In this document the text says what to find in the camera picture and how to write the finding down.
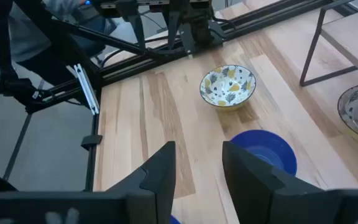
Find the black frame edge clip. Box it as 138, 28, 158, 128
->
80, 134, 103, 151

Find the silver frame corner bracket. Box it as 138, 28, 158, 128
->
73, 63, 101, 116

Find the person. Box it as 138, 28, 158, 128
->
0, 0, 118, 83

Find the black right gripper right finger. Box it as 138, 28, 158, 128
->
221, 141, 358, 224

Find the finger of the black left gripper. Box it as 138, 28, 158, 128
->
166, 11, 183, 42
127, 12, 148, 53

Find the wooden shelf with metal legs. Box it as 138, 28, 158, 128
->
299, 0, 358, 88

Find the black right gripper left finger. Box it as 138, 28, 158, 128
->
0, 141, 177, 224

